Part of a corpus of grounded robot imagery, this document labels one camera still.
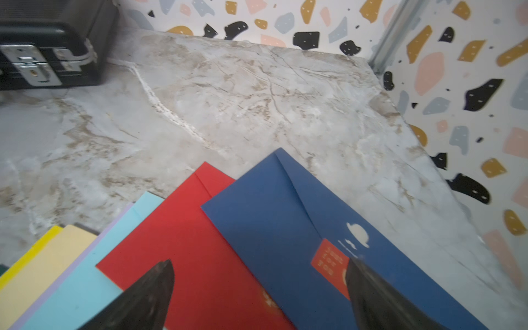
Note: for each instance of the bright yellow envelope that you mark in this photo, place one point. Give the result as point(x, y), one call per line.
point(29, 255)

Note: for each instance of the black metal briefcase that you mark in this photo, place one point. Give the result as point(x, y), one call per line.
point(55, 44)

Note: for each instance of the lilac envelope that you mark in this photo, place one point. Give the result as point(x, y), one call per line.
point(77, 295)

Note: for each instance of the light blue envelope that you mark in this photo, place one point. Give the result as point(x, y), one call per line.
point(140, 210)

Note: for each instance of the dark green envelope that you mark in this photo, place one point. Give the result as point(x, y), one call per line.
point(3, 269)

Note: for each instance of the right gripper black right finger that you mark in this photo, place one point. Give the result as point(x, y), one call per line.
point(378, 305)

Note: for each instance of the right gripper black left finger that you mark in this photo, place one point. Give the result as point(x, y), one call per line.
point(144, 305)

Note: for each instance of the red envelope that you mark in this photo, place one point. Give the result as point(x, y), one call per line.
point(213, 288)

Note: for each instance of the pale yellow envelope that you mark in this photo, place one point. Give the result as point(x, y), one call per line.
point(41, 272)

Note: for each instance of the dark blue envelope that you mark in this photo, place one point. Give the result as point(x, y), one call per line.
point(297, 238)

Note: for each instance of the aluminium corner post right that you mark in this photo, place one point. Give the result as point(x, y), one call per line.
point(406, 16)

